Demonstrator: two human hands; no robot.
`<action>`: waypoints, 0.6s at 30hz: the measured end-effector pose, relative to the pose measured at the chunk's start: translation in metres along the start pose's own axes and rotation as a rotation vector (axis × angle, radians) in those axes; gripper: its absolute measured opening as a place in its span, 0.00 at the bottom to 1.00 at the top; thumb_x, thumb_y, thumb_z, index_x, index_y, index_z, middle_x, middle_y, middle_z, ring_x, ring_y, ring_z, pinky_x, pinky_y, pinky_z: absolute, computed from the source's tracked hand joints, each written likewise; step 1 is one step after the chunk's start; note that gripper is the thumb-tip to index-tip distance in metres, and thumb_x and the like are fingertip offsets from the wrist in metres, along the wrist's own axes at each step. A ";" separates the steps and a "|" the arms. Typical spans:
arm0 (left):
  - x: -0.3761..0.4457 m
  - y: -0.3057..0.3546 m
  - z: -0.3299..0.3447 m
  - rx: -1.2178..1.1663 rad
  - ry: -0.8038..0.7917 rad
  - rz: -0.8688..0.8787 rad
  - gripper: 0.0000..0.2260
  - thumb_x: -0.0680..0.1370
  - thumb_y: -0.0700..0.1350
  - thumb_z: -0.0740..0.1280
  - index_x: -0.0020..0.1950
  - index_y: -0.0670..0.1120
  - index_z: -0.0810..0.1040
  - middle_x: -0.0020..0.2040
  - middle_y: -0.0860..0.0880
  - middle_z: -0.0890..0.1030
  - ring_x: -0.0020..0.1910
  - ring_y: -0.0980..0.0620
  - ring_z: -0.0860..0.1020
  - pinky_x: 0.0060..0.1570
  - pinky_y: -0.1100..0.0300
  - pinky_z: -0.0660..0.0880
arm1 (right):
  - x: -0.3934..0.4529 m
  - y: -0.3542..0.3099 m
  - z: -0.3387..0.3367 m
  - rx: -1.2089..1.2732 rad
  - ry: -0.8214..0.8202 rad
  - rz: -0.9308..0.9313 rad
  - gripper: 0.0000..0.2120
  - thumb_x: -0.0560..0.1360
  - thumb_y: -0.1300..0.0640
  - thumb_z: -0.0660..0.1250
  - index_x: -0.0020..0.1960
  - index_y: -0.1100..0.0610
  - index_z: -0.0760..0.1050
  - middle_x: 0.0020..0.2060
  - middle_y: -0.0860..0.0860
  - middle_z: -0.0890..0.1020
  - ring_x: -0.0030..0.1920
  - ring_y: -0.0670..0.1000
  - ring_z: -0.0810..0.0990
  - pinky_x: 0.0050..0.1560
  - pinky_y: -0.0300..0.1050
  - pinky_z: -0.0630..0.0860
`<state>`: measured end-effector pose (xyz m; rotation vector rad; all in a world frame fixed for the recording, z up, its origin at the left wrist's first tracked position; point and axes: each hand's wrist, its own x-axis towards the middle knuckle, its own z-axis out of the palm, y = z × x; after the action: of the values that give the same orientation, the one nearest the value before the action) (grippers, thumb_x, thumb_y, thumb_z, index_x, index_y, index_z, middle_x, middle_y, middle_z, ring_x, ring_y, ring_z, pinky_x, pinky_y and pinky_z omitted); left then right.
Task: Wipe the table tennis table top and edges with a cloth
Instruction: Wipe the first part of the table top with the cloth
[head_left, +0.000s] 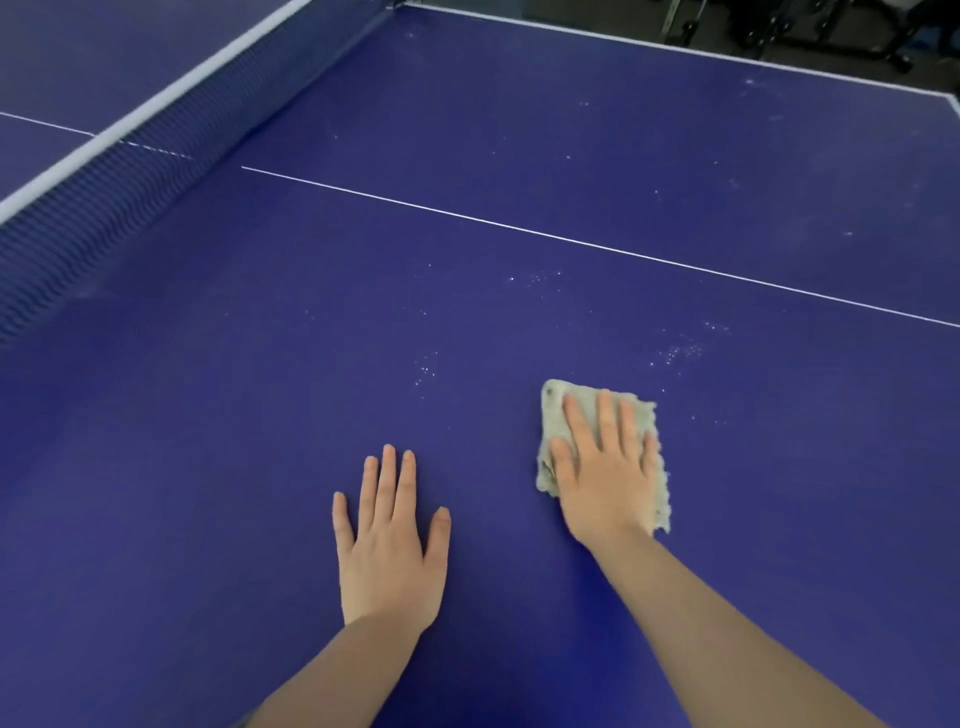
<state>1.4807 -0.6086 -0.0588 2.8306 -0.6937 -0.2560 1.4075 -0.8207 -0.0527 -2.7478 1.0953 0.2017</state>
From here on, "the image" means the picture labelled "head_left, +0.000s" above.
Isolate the black gym machine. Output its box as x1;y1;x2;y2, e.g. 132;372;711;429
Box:
659;0;931;75

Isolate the black rubber floor mat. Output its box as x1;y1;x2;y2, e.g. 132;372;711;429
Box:
408;0;960;99

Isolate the dark blue table tennis net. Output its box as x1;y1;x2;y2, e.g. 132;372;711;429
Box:
0;0;399;346

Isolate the grey cleaning cloth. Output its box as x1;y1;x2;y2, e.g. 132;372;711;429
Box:
534;378;673;535

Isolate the person's right forearm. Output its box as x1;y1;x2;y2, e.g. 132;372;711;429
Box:
592;528;894;728

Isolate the person's left hand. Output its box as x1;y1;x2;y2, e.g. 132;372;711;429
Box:
332;443;453;635

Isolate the person's right hand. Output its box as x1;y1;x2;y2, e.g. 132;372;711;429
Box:
549;389;663;554

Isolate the blue table tennis table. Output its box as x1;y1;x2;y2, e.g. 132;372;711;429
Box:
0;0;960;728

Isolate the person's left forearm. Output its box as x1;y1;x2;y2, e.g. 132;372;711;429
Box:
243;614;425;728

